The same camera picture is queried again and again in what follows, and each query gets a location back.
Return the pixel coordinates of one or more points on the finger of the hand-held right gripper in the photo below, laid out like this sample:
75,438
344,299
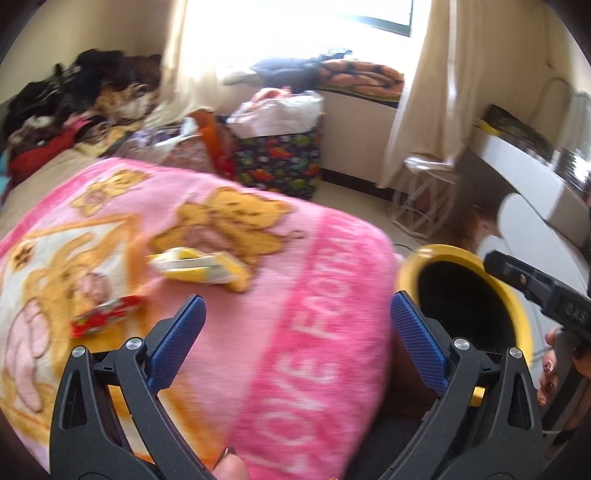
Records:
521,279

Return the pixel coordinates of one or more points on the dinosaur print laundry basket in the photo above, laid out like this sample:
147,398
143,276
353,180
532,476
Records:
277,166

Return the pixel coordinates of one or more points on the red cloth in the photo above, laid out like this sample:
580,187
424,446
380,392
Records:
37,157

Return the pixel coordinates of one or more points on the pink bear printed blanket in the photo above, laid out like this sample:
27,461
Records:
277,300

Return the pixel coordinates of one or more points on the person's right hand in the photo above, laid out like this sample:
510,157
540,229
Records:
556,383

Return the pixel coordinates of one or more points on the white dressing table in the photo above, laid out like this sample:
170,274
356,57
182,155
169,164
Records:
521,175

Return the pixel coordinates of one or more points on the pale grey cloth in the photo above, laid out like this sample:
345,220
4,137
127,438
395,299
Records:
161,136

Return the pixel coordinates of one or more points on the orange bag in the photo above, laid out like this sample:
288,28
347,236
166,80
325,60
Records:
212,138

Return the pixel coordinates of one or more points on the clear acrylic organizer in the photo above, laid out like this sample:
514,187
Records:
575,170

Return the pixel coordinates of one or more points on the orange patterned quilt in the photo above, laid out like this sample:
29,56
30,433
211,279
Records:
364,78

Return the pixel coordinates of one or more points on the white liner bag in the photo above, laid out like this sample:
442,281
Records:
277,113

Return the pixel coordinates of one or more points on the pile of dark clothes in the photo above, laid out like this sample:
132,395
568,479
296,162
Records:
78,92

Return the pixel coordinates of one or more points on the person's left hand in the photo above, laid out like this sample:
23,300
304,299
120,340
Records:
233,468

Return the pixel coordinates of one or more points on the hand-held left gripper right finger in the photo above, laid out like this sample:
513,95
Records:
418,337

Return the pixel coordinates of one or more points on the yellow round trash bin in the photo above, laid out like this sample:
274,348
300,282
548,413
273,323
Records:
517,300

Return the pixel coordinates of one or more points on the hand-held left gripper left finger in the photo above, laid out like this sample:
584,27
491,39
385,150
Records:
178,337

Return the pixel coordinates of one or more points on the wide cream curtain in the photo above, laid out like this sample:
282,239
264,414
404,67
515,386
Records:
434,92

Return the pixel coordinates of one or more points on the white rounded drawer cabinet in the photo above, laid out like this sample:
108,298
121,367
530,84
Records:
535,230

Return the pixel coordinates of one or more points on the dark camouflage bag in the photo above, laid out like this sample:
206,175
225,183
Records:
517,127

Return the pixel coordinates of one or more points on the dark padded jacket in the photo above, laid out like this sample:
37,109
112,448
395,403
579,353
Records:
286,71

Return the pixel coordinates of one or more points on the wavy framed mirror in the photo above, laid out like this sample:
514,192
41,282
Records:
563,99

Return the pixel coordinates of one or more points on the yellow snack packet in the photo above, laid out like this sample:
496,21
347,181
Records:
198,270

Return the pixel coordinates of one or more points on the narrow cream curtain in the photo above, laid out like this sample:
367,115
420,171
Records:
198,69

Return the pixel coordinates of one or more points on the yellow printed blanket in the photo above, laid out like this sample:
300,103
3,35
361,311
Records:
115,120

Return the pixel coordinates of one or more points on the red snack wrapper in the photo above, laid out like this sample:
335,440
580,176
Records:
108,318

